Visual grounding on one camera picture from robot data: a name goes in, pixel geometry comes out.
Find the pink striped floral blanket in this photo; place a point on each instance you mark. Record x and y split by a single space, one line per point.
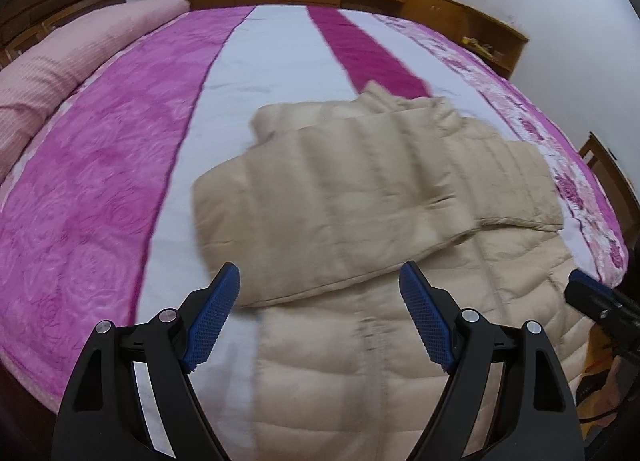
100 191

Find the wooden chair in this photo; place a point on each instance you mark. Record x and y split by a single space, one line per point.
607 176

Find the small yellow shelf clutter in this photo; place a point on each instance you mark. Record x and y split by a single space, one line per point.
480 46

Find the dark wooden headboard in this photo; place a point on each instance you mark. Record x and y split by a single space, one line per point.
50 6

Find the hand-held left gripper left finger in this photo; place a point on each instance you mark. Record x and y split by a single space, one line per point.
215 311

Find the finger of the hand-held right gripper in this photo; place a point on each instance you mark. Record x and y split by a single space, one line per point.
590 283

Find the beige down jacket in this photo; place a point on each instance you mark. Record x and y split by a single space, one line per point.
350 181

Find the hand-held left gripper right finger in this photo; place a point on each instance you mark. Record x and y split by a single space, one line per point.
425 313

